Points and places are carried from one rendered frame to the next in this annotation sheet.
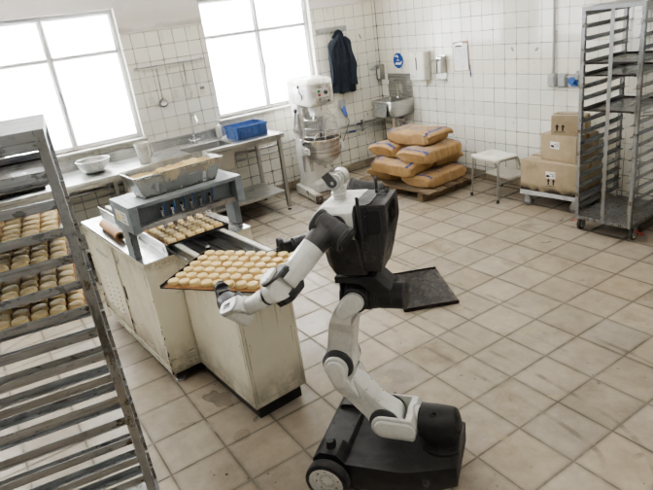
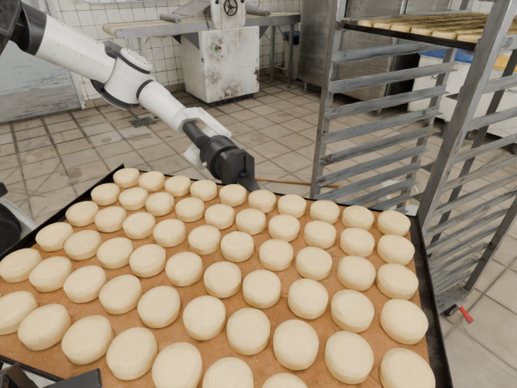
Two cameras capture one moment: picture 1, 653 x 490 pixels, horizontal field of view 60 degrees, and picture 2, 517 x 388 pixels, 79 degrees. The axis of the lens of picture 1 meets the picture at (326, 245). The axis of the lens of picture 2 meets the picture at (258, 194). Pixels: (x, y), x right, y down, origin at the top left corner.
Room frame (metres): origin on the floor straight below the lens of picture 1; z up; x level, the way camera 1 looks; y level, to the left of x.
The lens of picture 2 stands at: (2.70, 0.43, 1.34)
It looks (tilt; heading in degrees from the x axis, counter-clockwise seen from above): 35 degrees down; 174
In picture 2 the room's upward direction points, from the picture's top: straight up
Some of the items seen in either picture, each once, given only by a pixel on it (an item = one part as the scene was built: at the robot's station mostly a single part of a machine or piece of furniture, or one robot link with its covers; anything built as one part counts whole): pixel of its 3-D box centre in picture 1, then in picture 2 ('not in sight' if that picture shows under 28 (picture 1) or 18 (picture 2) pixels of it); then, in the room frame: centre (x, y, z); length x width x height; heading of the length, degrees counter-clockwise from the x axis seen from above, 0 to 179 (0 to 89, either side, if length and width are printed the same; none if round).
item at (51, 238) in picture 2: not in sight; (55, 236); (2.30, 0.15, 1.01); 0.05 x 0.05 x 0.02
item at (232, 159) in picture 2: (226, 299); (230, 167); (2.10, 0.43, 1.00); 0.12 x 0.10 x 0.13; 22
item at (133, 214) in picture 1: (182, 213); not in sight; (3.36, 0.85, 1.01); 0.72 x 0.33 x 0.34; 125
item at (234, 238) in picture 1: (200, 223); not in sight; (3.53, 0.79, 0.87); 2.01 x 0.03 x 0.07; 35
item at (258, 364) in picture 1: (239, 319); not in sight; (2.94, 0.56, 0.45); 0.70 x 0.34 x 0.90; 35
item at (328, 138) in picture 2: (29, 428); (388, 122); (1.59, 1.07, 0.87); 0.64 x 0.03 x 0.03; 112
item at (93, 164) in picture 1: (93, 165); not in sight; (5.62, 2.16, 0.94); 0.33 x 0.33 x 0.12
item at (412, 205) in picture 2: not in sight; (399, 202); (1.09, 1.57, 0.08); 0.30 x 0.22 x 0.16; 166
